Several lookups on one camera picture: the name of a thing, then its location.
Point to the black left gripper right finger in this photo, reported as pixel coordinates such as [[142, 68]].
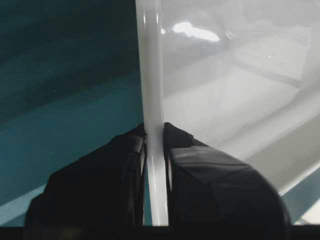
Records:
[[212, 192]]

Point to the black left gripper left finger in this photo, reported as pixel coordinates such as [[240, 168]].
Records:
[[101, 192]]

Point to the white plastic case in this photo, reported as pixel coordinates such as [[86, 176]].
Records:
[[242, 76]]

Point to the teal table mat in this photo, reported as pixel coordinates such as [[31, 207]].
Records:
[[69, 82]]

